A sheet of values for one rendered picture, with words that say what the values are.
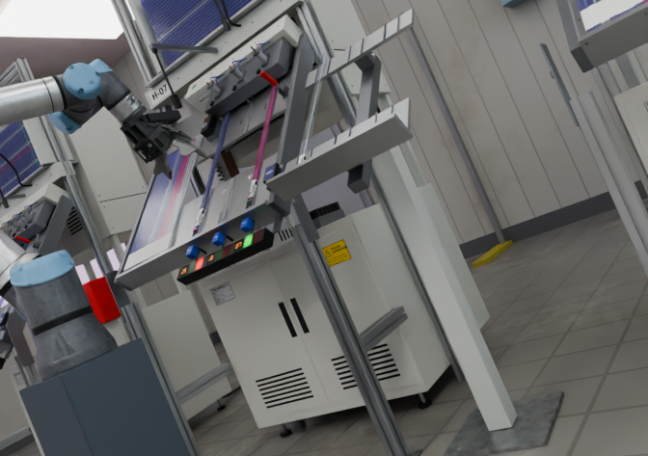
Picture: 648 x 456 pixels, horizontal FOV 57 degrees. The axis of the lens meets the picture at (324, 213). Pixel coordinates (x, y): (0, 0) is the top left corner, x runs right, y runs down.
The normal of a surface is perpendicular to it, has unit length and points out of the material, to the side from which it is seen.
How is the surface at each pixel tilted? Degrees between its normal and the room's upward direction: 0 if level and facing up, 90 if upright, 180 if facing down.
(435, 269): 90
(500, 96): 90
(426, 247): 90
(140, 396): 90
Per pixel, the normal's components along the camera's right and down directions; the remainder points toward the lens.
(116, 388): 0.72, -0.34
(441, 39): -0.57, 0.22
